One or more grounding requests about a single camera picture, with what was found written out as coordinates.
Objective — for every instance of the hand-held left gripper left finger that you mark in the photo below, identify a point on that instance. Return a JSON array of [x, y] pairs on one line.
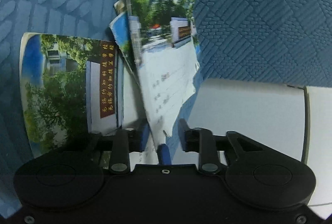
[[145, 135]]

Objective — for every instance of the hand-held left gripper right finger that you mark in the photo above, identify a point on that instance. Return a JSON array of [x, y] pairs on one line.
[[184, 135]]

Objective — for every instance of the white cabinet with black trim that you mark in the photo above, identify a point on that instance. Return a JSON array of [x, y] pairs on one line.
[[246, 109]]

